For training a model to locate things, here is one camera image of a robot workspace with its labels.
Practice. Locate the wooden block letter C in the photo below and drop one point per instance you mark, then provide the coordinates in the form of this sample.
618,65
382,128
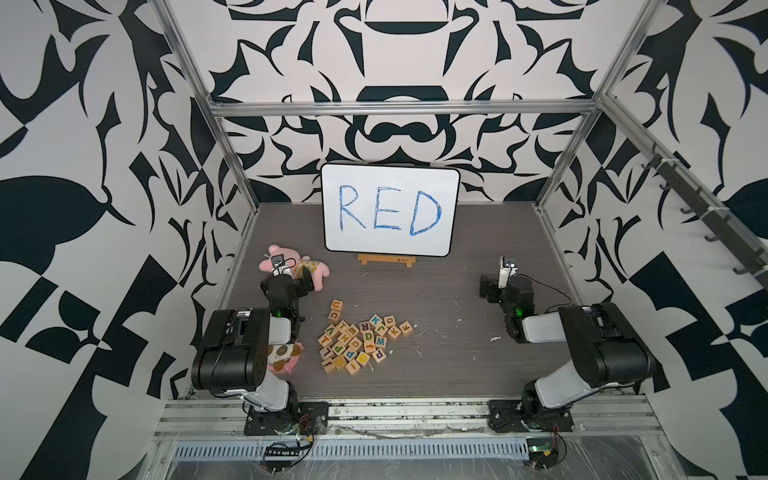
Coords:
334,316

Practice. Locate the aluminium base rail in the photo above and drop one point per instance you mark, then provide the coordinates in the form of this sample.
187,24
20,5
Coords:
379,418

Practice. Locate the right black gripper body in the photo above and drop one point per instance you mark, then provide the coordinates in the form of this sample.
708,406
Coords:
497,296

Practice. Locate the left electronics board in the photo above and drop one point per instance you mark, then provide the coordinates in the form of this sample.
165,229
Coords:
283,455

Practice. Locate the wooden block letter F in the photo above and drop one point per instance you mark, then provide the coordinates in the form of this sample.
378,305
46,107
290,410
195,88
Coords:
406,328

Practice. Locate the wooden block letter U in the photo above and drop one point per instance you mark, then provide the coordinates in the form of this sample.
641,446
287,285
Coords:
336,306

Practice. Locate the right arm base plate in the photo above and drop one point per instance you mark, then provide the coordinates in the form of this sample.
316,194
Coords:
519,416

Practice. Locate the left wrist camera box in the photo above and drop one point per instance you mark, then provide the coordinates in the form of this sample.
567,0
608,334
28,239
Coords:
278,262

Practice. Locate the wooden block purple P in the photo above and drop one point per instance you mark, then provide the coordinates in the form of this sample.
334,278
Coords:
379,355

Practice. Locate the pink plush bear toy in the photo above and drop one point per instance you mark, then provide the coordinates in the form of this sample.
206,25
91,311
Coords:
296,265

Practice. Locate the small wooden easel stand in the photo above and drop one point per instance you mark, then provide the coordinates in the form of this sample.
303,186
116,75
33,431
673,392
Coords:
365,259

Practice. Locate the wooden block teal K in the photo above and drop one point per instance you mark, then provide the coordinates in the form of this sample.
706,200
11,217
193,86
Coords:
376,321

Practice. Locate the wooden block brown K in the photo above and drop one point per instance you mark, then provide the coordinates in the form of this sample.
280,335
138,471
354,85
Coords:
394,332

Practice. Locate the wall hook rack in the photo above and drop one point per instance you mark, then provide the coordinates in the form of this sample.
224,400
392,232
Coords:
722,222

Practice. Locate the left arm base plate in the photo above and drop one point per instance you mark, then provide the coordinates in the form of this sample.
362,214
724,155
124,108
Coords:
303,418

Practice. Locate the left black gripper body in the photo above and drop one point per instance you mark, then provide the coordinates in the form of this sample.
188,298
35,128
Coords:
301,287

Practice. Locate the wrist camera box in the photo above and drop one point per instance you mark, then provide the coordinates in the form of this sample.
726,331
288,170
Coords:
507,269
278,262

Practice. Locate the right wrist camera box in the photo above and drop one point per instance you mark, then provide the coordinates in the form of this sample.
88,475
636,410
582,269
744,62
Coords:
507,269

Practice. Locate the right electronics board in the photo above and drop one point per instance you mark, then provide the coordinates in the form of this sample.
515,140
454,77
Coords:
546,456

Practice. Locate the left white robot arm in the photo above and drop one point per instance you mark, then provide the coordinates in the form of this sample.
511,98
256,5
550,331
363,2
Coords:
232,360

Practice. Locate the electronics board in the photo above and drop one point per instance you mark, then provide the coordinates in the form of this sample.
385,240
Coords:
546,456
283,455

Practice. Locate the whiteboard with RED writing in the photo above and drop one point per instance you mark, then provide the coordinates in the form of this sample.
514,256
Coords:
389,209

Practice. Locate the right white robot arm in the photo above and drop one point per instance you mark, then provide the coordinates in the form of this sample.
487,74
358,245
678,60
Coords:
605,350

